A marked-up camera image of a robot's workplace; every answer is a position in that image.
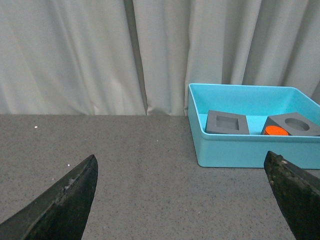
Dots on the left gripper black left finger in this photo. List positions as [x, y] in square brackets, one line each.
[59, 213]

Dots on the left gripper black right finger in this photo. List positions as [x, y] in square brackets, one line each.
[297, 193]

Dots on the orange round part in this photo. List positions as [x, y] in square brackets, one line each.
[274, 130]

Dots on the gray block with round recess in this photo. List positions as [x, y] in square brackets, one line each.
[294, 123]

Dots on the gray block with square recess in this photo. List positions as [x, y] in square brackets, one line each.
[220, 122]

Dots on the light blue plastic box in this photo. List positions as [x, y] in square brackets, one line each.
[256, 103]

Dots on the white curtain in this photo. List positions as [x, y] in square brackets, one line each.
[137, 57]

